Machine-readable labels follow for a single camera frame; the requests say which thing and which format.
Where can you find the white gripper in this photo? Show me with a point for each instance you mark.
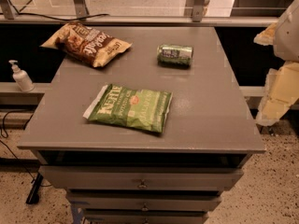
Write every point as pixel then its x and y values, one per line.
pixel 288 36

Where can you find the green soda can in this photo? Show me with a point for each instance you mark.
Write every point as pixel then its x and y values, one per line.
pixel 175 54

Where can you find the green Kettle chips bag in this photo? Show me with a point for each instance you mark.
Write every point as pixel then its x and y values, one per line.
pixel 139 109

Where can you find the top drawer metal knob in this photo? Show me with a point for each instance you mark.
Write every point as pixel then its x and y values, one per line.
pixel 142 185

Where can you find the drawer metal knob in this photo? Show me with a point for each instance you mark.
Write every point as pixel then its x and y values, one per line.
pixel 142 185
pixel 144 208

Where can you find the brown sea salt chips bag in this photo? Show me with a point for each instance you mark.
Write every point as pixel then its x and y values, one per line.
pixel 87 44

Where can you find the grey drawer cabinet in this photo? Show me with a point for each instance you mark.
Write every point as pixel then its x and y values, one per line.
pixel 155 137

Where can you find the white pump lotion bottle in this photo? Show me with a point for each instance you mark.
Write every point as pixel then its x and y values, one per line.
pixel 21 77

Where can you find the black stand foot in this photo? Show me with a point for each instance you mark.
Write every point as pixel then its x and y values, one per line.
pixel 33 196

